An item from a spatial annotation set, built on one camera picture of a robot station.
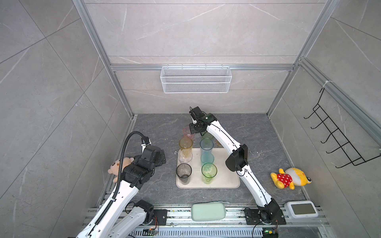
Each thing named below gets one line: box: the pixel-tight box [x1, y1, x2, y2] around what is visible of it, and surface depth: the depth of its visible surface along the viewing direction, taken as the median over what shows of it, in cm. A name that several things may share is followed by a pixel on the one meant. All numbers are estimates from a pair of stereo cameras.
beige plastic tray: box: [176, 147, 241, 189], surface depth 87 cm
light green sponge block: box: [190, 201, 227, 222], surface depth 75 cm
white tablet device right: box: [283, 200, 319, 219], surface depth 74 cm
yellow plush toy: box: [270, 167, 313, 190], surface depth 82 cm
